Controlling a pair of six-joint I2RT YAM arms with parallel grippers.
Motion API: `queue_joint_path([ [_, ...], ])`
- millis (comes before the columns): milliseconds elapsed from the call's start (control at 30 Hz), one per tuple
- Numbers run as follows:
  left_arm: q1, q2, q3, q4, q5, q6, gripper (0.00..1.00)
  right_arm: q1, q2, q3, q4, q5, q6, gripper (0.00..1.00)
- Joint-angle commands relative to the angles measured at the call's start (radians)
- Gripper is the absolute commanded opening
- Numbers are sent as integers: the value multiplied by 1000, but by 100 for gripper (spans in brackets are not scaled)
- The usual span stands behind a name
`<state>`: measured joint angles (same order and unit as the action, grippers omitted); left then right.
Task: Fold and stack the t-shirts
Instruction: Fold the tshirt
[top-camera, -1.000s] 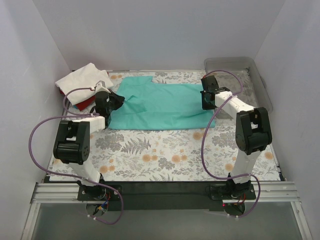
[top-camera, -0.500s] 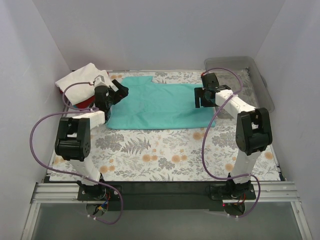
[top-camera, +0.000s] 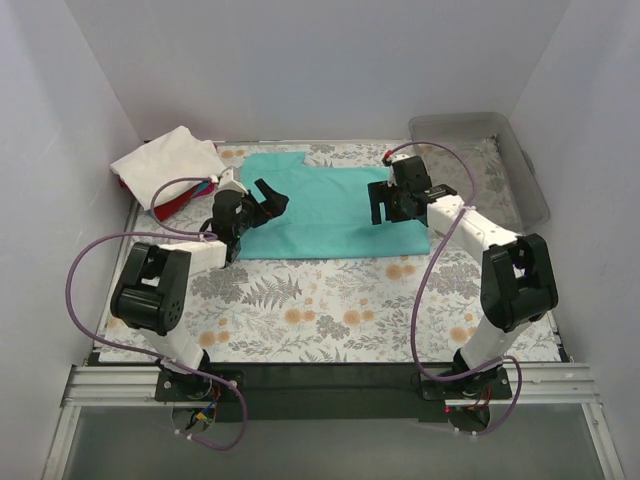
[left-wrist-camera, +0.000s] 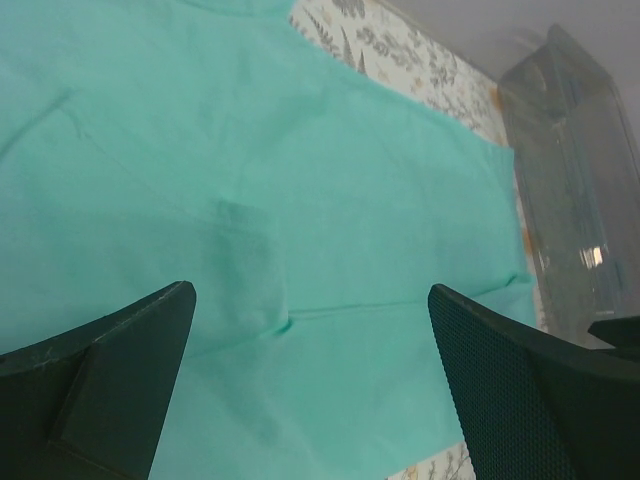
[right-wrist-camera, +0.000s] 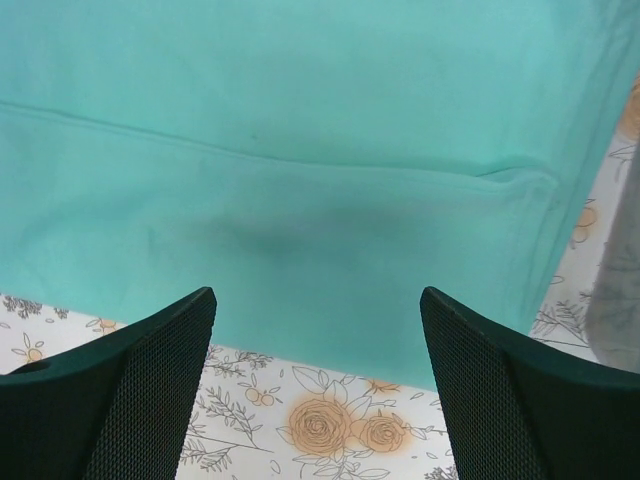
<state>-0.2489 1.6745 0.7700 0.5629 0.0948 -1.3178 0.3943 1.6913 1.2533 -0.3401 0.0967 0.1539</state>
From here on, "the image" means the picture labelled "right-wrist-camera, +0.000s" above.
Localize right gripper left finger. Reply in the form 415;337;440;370
1;287;216;479

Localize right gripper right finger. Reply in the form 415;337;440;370
420;287;639;480

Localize teal t shirt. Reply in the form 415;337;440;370
1;1;639;388

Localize clear plastic bin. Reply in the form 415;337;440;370
586;153;639;373

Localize floral table mat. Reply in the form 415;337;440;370
1;103;638;479

